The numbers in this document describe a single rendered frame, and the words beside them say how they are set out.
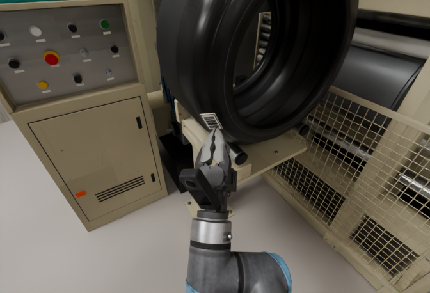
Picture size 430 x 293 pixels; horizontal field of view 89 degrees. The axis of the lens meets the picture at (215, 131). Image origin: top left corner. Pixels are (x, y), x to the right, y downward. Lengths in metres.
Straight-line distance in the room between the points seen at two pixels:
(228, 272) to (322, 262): 1.12
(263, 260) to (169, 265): 0.98
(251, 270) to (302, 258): 1.04
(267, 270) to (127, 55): 1.01
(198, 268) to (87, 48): 0.95
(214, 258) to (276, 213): 1.20
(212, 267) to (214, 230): 0.07
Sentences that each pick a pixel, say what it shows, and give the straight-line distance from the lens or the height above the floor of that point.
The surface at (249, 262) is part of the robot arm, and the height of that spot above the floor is 0.86.
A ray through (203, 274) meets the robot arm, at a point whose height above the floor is 0.88.
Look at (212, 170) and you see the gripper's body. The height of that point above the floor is 0.99.
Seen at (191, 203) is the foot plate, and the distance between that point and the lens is 1.65.
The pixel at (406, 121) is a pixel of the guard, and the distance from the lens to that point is 0.88.
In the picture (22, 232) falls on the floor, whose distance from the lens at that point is 1.98.
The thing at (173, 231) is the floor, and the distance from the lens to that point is 1.57.
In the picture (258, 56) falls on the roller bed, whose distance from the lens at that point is 1.19.
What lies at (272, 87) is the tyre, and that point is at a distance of 0.94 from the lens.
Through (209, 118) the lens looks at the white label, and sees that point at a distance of 0.52.
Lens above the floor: 1.36
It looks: 37 degrees down
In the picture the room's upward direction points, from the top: straight up
